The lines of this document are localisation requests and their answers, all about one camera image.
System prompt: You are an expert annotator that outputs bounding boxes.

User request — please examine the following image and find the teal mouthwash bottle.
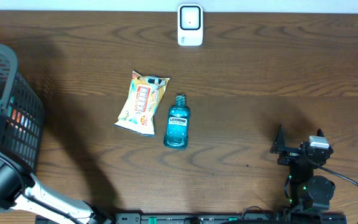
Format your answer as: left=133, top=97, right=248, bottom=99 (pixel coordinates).
left=163, top=94, right=190, bottom=149

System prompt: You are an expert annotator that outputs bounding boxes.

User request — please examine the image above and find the yellow snack bag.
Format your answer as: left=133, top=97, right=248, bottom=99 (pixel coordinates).
left=114, top=70, right=170, bottom=136

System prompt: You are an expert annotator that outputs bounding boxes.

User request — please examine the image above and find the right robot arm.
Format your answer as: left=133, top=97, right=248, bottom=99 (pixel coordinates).
left=270, top=125, right=335, bottom=223

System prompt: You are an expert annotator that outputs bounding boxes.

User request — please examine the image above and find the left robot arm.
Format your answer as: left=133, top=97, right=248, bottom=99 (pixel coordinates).
left=0, top=140, right=115, bottom=224

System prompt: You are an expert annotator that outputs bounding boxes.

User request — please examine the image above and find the white barcode scanner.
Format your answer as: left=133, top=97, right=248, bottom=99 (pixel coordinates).
left=177, top=3, right=204, bottom=47

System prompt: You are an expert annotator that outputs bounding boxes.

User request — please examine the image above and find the grey plastic mesh basket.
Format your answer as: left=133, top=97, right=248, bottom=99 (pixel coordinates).
left=0, top=44, right=45, bottom=172

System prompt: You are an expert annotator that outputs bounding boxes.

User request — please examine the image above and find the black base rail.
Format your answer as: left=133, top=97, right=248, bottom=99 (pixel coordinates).
left=35, top=212, right=347, bottom=224

